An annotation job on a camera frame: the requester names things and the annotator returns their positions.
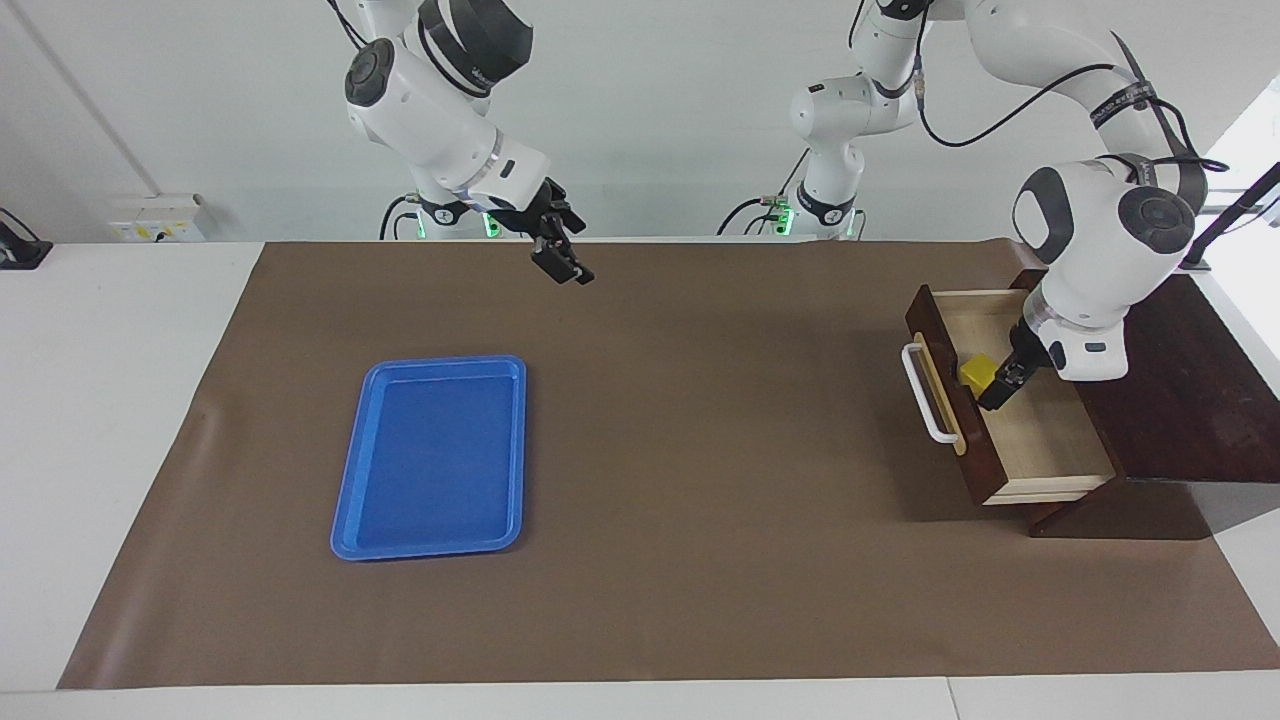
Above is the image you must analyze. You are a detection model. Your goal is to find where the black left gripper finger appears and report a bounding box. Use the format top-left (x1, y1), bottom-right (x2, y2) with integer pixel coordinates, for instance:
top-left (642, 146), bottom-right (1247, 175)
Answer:
top-left (977, 361), bottom-right (1027, 414)

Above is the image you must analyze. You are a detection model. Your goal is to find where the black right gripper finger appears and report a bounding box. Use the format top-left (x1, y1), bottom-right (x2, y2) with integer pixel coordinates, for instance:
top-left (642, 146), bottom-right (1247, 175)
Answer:
top-left (549, 189), bottom-right (588, 240)
top-left (531, 237), bottom-right (595, 288)

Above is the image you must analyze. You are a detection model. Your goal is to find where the yellow cube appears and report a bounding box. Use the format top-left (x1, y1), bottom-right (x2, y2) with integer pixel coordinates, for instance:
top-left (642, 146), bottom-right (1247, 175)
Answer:
top-left (959, 352), bottom-right (1000, 399)

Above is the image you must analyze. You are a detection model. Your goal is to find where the wooden drawer with white handle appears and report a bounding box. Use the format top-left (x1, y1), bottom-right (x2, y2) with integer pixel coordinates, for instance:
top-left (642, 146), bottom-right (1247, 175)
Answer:
top-left (903, 284), bottom-right (1119, 507)

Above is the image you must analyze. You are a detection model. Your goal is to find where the dark wooden cabinet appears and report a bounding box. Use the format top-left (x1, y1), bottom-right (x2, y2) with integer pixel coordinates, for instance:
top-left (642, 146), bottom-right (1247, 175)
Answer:
top-left (1010, 268), bottom-right (1280, 540)

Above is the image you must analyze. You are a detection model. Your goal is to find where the blue plastic tray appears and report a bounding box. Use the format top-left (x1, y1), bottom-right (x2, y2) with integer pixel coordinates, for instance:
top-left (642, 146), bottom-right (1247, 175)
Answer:
top-left (330, 355), bottom-right (528, 562)

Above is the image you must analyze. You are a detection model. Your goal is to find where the black slanted stand pole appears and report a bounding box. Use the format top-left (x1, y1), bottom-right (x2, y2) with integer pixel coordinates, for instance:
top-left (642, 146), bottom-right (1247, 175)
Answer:
top-left (1180, 162), bottom-right (1280, 273)

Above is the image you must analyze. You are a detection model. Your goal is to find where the brown table mat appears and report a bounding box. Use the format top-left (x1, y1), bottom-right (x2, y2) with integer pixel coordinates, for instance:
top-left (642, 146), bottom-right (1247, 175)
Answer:
top-left (57, 238), bottom-right (1280, 691)

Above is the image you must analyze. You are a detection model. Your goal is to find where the black stand base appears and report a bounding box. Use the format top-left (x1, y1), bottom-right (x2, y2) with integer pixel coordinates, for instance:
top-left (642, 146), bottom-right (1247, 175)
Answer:
top-left (0, 207), bottom-right (54, 270)

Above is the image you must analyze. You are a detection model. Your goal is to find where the black right arm base cable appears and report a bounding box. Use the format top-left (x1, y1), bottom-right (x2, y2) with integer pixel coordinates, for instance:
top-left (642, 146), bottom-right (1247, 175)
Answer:
top-left (380, 193), bottom-right (423, 241)

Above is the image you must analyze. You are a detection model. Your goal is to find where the black arm base cable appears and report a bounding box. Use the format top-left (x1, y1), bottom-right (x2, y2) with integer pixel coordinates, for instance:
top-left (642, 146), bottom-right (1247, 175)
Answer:
top-left (380, 193), bottom-right (423, 241)
top-left (718, 150), bottom-right (809, 237)

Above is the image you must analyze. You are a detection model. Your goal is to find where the black left arm base cable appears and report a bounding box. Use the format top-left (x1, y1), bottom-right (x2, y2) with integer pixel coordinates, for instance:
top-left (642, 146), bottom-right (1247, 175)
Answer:
top-left (718, 150), bottom-right (809, 237)

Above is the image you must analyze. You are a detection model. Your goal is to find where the white wall socket box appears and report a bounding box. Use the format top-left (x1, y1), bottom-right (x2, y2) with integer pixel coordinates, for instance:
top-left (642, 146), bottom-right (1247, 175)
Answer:
top-left (108, 193), bottom-right (208, 244)

